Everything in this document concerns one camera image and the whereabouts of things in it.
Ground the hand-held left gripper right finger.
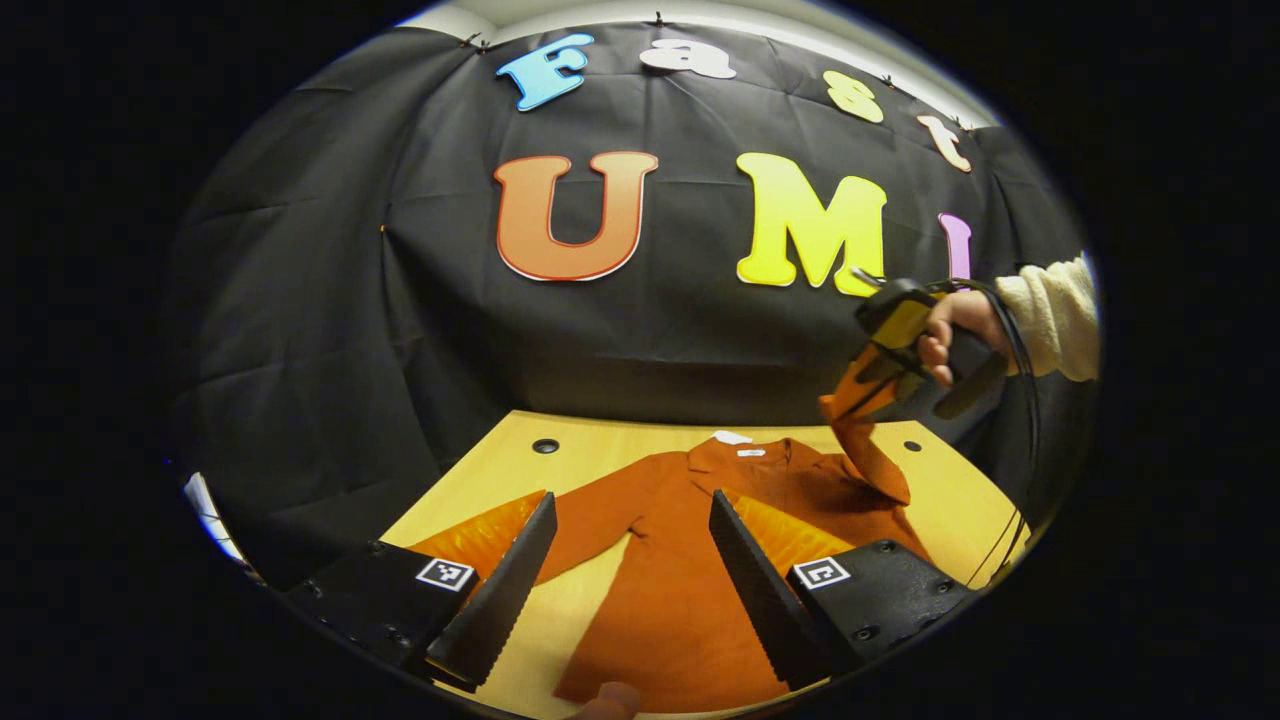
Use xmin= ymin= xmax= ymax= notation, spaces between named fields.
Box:
xmin=708 ymin=490 xmax=973 ymax=691

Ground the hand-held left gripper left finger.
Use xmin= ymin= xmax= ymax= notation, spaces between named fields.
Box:
xmin=285 ymin=490 xmax=559 ymax=693

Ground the orange button-up jacket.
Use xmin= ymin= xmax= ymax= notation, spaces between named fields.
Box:
xmin=535 ymin=395 xmax=936 ymax=713

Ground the black backdrop cloth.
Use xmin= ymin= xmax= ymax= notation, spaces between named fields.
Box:
xmin=165 ymin=20 xmax=1096 ymax=591

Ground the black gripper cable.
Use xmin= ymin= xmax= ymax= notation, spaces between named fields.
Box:
xmin=925 ymin=278 xmax=1043 ymax=591

